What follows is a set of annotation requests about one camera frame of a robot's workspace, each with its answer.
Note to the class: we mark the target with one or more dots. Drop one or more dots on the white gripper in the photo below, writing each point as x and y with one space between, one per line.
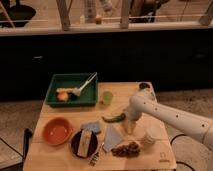
132 116

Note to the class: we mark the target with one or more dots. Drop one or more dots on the green pepper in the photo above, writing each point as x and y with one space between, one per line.
114 119

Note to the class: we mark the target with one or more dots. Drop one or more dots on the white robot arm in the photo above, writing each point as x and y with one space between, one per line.
199 128

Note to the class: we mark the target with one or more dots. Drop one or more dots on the red-orange bowl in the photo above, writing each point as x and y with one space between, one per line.
57 131

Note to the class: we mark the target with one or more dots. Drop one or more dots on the light blue cloth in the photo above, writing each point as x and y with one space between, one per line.
112 138

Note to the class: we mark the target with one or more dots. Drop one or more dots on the bunch of dark grapes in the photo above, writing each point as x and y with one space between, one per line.
130 150

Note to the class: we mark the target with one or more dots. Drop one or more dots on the white paper cup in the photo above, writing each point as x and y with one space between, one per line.
152 134

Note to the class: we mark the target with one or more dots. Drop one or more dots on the blue sponge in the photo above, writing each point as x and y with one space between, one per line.
92 126

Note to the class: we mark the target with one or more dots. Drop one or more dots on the green cup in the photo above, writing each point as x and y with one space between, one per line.
107 97

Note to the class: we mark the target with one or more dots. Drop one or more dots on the wooden block on plate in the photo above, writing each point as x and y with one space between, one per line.
84 143

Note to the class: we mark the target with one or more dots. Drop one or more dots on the green plastic tray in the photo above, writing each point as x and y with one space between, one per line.
88 96

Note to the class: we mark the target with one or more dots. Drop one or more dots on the black plate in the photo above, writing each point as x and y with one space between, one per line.
75 144

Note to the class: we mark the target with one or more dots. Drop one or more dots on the white tongs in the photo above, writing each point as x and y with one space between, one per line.
77 91

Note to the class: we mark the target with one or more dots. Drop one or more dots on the dark purple fruit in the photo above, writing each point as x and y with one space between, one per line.
72 97

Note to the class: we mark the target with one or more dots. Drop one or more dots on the yellow corn piece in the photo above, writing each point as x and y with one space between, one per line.
68 90

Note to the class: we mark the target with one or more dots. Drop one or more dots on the red apple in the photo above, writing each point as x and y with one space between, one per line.
62 96

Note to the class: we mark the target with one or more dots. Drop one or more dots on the orange ball in background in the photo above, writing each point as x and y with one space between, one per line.
98 19

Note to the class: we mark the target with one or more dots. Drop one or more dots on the black table clamp handle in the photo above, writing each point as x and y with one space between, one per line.
26 140

